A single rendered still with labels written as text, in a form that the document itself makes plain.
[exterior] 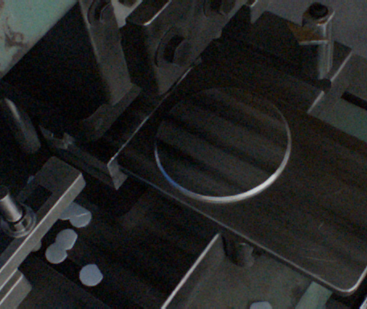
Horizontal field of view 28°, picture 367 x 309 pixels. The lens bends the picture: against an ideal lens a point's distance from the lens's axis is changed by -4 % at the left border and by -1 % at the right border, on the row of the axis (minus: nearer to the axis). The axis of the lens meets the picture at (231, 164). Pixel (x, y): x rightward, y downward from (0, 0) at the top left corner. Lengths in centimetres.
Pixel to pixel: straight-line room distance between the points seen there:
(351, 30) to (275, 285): 115
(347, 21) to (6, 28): 152
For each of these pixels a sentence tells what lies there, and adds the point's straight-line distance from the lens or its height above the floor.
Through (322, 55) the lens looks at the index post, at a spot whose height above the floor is 75.
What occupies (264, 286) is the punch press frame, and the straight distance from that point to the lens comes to 76.
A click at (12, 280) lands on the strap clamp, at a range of 71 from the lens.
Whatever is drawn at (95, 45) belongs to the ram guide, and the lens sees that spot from 46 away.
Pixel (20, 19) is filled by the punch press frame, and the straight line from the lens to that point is 39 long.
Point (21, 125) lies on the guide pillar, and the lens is 73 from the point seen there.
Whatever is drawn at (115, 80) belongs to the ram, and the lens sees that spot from 57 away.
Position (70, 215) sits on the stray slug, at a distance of 75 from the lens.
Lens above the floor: 134
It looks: 57 degrees down
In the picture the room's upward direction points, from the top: 7 degrees counter-clockwise
